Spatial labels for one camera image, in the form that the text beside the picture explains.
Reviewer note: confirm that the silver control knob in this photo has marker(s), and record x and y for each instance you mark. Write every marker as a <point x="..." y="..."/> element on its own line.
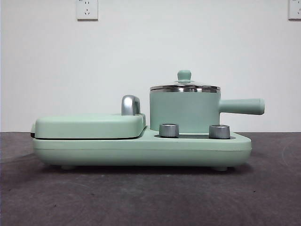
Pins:
<point x="168" y="130"/>
<point x="219" y="131"/>

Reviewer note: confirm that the glass lid with green knob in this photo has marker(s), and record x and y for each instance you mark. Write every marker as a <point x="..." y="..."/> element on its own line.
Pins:
<point x="184" y="75"/>

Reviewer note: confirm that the mint green breakfast machine base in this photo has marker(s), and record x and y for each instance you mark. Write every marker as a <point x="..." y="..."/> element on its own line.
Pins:
<point x="141" y="148"/>

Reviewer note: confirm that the white wall socket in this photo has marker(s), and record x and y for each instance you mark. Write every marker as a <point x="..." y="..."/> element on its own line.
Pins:
<point x="87" y="14"/>
<point x="295" y="14"/>

